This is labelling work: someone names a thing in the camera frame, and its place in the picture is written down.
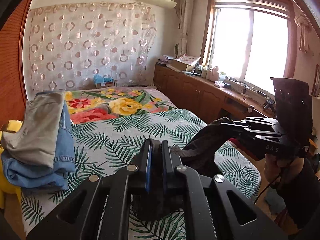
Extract person's right hand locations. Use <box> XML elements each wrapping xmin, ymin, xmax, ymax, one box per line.
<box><xmin>264</xmin><ymin>154</ymin><xmax>304</xmax><ymax>184</ymax></box>

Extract long wooden sideboard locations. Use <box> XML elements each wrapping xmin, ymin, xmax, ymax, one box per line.
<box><xmin>153</xmin><ymin>64</ymin><xmax>274</xmax><ymax>123</ymax></box>

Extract blue folded jeans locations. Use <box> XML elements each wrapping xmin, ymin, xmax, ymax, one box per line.
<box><xmin>5</xmin><ymin>105</ymin><xmax>76</xmax><ymax>190</ymax></box>

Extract circle pattern sheer curtain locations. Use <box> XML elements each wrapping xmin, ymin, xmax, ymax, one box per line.
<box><xmin>23</xmin><ymin>2</ymin><xmax>157</xmax><ymax>94</ymax></box>

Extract palm leaf bed sheet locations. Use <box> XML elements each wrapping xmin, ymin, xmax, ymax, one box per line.
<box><xmin>21</xmin><ymin>109</ymin><xmax>261</xmax><ymax>239</ymax></box>

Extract cardboard box on sideboard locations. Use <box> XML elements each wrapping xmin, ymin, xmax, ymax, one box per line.
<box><xmin>171</xmin><ymin>54</ymin><xmax>201</xmax><ymax>72</ymax></box>

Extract floral pink blanket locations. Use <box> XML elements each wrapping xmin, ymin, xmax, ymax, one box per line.
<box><xmin>65</xmin><ymin>87</ymin><xmax>176</xmax><ymax>124</ymax></box>

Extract black pants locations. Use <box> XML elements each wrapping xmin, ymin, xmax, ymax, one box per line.
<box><xmin>132</xmin><ymin>117</ymin><xmax>233</xmax><ymax>222</ymax></box>

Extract window with wooden frame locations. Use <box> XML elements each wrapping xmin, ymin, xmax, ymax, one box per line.
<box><xmin>201</xmin><ymin>0</ymin><xmax>297</xmax><ymax>96</ymax></box>

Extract beige folded pants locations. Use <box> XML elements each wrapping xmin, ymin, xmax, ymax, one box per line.
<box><xmin>1</xmin><ymin>92</ymin><xmax>65</xmax><ymax>164</ymax></box>

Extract yellow cloth under pile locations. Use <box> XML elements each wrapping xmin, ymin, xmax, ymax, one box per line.
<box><xmin>1</xmin><ymin>120</ymin><xmax>23</xmax><ymax>210</ymax></box>

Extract blue tissue pack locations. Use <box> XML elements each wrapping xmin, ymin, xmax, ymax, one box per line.
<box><xmin>93</xmin><ymin>74</ymin><xmax>114</xmax><ymax>89</ymax></box>

